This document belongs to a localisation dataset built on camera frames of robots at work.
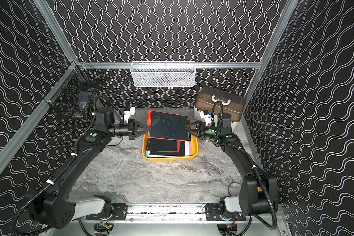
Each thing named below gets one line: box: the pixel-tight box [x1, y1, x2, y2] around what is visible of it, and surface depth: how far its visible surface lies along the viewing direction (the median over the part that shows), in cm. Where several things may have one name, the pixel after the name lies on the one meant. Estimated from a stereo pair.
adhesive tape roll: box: [227, 181, 242, 197], surface depth 84 cm
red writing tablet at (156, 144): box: [146, 137, 181, 153], surface depth 97 cm
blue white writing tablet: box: [145, 150, 185, 158], surface depth 95 cm
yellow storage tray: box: [142, 133, 199, 162], surface depth 94 cm
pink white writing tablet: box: [184, 141, 193, 157], surface depth 97 cm
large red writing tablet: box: [146, 110, 191, 142], surface depth 73 cm
